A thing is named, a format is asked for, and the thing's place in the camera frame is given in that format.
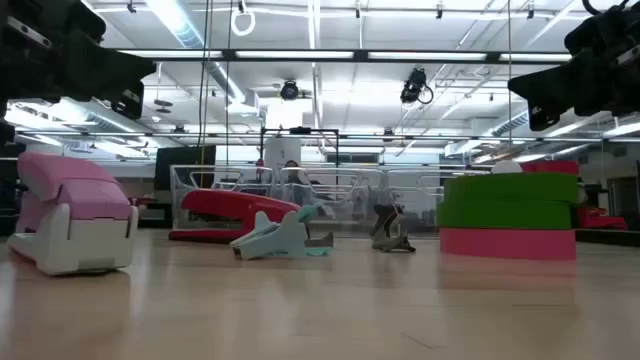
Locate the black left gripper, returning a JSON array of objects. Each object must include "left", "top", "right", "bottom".
[{"left": 0, "top": 0, "right": 157, "bottom": 121}]

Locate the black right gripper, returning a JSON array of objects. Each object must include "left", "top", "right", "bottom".
[{"left": 507, "top": 4, "right": 640, "bottom": 132}]

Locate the green tape roll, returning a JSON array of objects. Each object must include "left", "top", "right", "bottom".
[
  {"left": 436, "top": 198, "right": 575, "bottom": 231},
  {"left": 442, "top": 172, "right": 580, "bottom": 204}
]

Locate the pink and white stapler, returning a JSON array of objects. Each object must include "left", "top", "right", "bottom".
[{"left": 7, "top": 151, "right": 140, "bottom": 277}]

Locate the red stapler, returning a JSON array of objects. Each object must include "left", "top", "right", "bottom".
[{"left": 168, "top": 188, "right": 304, "bottom": 245}]

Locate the black staple remover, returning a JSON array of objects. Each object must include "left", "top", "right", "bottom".
[{"left": 369, "top": 203, "right": 417, "bottom": 253}]

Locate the teal staple remover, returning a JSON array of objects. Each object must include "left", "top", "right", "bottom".
[{"left": 229, "top": 202, "right": 335, "bottom": 261}]

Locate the red storage crate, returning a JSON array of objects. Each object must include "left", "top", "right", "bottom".
[
  {"left": 519, "top": 159, "right": 580, "bottom": 175},
  {"left": 577, "top": 207, "right": 629, "bottom": 232}
]

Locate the black monitor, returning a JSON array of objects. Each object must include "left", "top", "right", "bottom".
[{"left": 153, "top": 144, "right": 217, "bottom": 191}]

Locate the white pillar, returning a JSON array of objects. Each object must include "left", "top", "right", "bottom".
[{"left": 263, "top": 137, "right": 303, "bottom": 171}]

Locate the black overhead rig beam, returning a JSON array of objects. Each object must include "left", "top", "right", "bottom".
[{"left": 114, "top": 48, "right": 574, "bottom": 65}]

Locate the person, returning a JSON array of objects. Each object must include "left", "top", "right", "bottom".
[{"left": 282, "top": 159, "right": 311, "bottom": 187}]

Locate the thin hanging cable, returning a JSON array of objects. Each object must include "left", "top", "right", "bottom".
[{"left": 506, "top": 0, "right": 514, "bottom": 151}]

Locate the black hanging cable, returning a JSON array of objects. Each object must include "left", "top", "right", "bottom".
[{"left": 196, "top": 0, "right": 211, "bottom": 147}]

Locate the white hanging ring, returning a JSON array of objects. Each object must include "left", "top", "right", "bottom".
[{"left": 230, "top": 8, "right": 257, "bottom": 37}]

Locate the black ceiling camera with cable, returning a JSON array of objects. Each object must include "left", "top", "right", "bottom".
[{"left": 399, "top": 67, "right": 435, "bottom": 106}]

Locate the round black ceiling camera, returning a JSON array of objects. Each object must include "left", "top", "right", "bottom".
[{"left": 279, "top": 79, "right": 300, "bottom": 102}]

